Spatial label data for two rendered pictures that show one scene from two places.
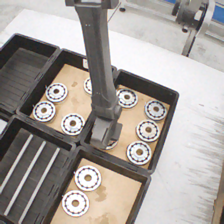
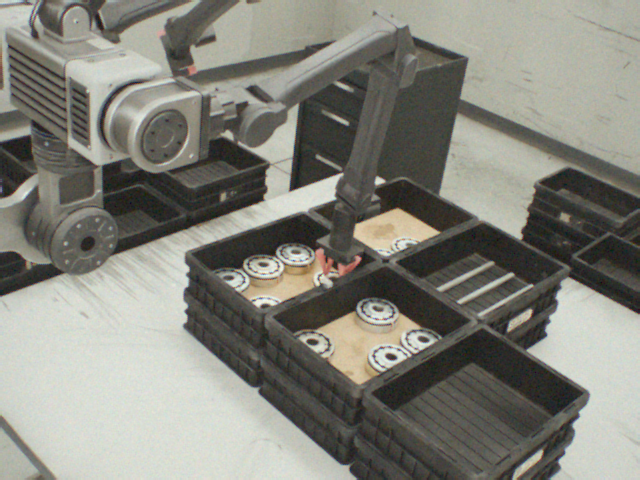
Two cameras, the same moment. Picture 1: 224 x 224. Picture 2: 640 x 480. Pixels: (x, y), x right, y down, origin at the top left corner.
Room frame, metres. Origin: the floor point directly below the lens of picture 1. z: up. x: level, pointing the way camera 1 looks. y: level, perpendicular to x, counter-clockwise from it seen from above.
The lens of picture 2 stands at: (1.87, 0.78, 1.99)
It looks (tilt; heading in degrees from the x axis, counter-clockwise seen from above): 31 degrees down; 208
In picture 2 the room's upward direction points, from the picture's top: 8 degrees clockwise
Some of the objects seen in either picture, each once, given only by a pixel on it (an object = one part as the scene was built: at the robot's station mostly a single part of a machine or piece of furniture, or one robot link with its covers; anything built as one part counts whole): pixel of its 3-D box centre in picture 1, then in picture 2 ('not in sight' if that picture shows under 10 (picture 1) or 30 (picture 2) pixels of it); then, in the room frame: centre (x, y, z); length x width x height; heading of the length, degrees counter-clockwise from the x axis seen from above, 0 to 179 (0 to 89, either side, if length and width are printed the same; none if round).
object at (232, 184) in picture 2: not in sight; (205, 211); (-0.38, -0.98, 0.37); 0.40 x 0.30 x 0.45; 168
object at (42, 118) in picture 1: (44, 111); (422, 341); (0.42, 0.29, 0.86); 0.10 x 0.10 x 0.01
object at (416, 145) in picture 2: not in sight; (373, 144); (-1.30, -0.74, 0.45); 0.60 x 0.45 x 0.90; 168
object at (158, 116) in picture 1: (156, 109); (228, 280); (0.52, -0.19, 0.86); 0.10 x 0.10 x 0.01
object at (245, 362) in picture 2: not in sight; (278, 313); (0.43, -0.09, 0.76); 0.40 x 0.30 x 0.12; 166
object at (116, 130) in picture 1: (107, 126); (341, 238); (0.34, 0.01, 0.98); 0.10 x 0.07 x 0.07; 83
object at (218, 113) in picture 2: not in sight; (205, 114); (0.87, -0.02, 1.45); 0.09 x 0.08 x 0.12; 78
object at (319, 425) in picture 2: not in sight; (362, 377); (0.51, 0.20, 0.76); 0.40 x 0.30 x 0.12; 166
